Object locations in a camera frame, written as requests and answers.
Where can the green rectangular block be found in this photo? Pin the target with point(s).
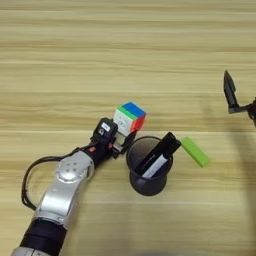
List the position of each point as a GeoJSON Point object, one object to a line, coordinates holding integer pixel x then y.
{"type": "Point", "coordinates": [196, 152]}

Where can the black mesh pen cup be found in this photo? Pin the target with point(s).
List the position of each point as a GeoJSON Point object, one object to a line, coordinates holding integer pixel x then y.
{"type": "Point", "coordinates": [150, 186]}

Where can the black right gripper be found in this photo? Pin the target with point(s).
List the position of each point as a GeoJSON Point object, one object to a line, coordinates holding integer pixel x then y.
{"type": "Point", "coordinates": [252, 111]}

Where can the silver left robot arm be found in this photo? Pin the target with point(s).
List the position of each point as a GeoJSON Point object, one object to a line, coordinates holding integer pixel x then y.
{"type": "Point", "coordinates": [63, 196]}

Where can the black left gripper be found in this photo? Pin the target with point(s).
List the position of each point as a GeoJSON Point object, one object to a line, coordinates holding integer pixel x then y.
{"type": "Point", "coordinates": [103, 153]}

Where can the black marker pen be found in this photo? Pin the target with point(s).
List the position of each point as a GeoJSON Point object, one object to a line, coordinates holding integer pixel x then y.
{"type": "Point", "coordinates": [163, 148]}

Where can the colourful puzzle cube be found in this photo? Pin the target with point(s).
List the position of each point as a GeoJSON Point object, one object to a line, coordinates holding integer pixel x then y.
{"type": "Point", "coordinates": [128, 116]}

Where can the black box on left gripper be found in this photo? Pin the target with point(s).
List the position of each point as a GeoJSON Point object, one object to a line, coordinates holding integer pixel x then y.
{"type": "Point", "coordinates": [104, 131]}

